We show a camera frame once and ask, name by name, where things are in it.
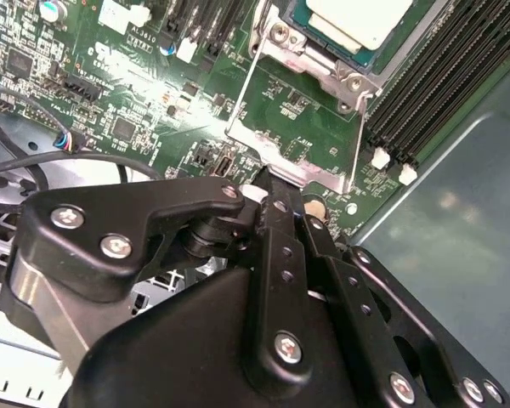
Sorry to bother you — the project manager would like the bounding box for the silver CPU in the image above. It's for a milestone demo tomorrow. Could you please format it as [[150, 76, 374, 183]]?
[[289, 0, 437, 71]]

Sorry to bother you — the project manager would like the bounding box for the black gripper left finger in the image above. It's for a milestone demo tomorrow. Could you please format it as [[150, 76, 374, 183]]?
[[2, 167, 317, 390]]

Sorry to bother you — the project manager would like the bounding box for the metal socket cover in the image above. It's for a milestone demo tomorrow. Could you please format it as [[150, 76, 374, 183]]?
[[224, 37, 377, 196]]

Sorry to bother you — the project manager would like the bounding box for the metal locking lever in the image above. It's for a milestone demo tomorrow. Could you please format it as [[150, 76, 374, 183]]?
[[356, 88, 375, 112]]

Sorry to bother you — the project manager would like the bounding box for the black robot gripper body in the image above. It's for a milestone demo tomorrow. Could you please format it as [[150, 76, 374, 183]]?
[[61, 207, 382, 408]]

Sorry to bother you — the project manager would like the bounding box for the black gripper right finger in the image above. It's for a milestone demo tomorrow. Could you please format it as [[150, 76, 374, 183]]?
[[297, 189, 510, 408]]

